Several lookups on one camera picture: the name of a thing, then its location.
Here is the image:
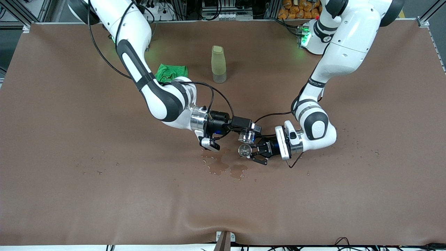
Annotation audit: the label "clear glass measuring cup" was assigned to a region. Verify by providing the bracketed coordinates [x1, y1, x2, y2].
[238, 129, 256, 144]

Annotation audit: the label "large brown liquid puddle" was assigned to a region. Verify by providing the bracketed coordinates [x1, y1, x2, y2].
[201, 146, 248, 181]

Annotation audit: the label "brown table mat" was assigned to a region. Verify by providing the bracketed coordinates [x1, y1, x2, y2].
[0, 19, 446, 246]

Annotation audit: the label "olive green bottle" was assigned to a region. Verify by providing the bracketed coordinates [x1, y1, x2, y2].
[211, 45, 227, 84]

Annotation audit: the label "green cloth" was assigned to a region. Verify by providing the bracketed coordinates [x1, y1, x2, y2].
[154, 63, 189, 83]

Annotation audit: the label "grey electronics rack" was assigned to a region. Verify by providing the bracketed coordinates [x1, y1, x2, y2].
[201, 0, 254, 21]

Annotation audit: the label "white power strip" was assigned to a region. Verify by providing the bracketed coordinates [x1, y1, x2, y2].
[150, 0, 175, 21]

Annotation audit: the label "orange snack bags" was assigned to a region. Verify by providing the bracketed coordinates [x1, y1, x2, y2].
[278, 0, 323, 20]

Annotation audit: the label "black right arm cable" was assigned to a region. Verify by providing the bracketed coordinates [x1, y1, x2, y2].
[87, 0, 236, 120]

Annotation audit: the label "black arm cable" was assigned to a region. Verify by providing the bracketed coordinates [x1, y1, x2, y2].
[256, 87, 325, 169]
[87, 0, 236, 120]

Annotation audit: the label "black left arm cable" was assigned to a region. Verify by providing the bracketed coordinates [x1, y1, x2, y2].
[256, 87, 325, 169]

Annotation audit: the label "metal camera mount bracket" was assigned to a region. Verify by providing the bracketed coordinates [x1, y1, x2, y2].
[215, 231, 236, 251]

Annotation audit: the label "black cable bundle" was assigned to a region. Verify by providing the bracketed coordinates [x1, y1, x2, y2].
[240, 237, 446, 251]

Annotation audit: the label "aluminium frame post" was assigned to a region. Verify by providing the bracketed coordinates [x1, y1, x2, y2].
[0, 0, 53, 26]
[416, 0, 446, 74]

